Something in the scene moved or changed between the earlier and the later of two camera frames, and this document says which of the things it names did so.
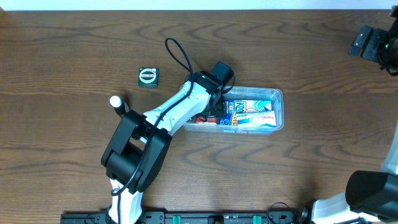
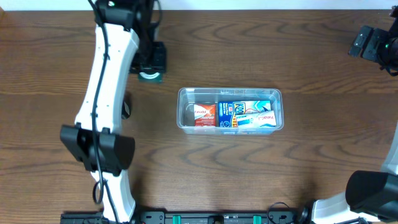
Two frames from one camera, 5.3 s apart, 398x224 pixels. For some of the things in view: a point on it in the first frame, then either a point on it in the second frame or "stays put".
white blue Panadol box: x=263 y=119 stays put
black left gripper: x=214 y=107 -> x=152 y=70
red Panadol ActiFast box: x=201 y=119 stays put
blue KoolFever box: x=234 y=107 stays put
